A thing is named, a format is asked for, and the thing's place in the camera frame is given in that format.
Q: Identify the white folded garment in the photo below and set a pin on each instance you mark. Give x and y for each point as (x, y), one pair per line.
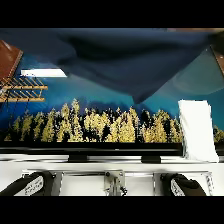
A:
(196, 130)

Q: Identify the dark blue garment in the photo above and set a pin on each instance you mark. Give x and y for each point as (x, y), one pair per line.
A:
(126, 56)

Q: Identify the silver frame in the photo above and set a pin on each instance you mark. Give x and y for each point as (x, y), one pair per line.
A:
(113, 173)

